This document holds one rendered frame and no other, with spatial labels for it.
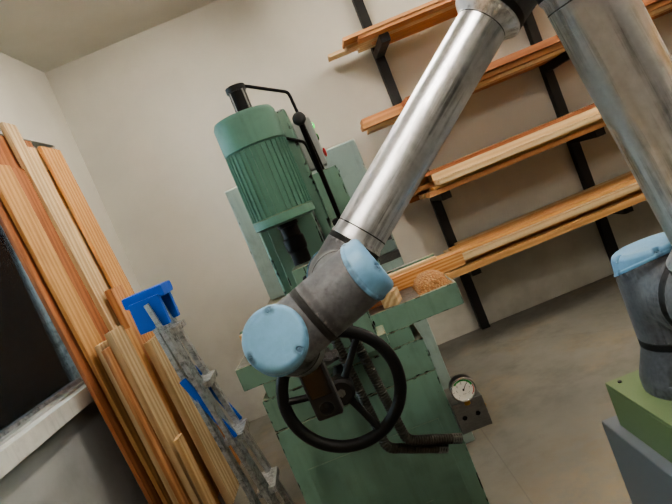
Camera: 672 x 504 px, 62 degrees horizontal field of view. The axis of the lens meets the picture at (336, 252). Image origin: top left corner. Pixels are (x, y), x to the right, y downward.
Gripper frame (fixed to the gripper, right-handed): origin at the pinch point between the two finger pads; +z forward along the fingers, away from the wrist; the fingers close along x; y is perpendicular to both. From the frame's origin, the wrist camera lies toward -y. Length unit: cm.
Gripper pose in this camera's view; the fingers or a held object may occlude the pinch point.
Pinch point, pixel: (322, 365)
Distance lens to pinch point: 108.8
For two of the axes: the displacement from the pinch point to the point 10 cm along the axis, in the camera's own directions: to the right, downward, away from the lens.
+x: -9.2, 3.9, 0.3
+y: -3.6, -8.9, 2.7
